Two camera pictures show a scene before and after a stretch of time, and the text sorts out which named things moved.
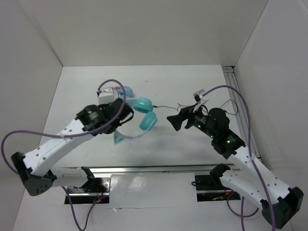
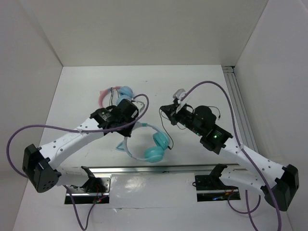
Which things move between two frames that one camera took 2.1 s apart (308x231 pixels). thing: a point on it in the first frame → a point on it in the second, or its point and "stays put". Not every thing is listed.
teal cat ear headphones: [148, 121] → [155, 154]
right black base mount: [210, 187] stays put
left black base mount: [96, 189] stays put
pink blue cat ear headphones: [128, 91] stays put
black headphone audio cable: [178, 107] → [182, 128]
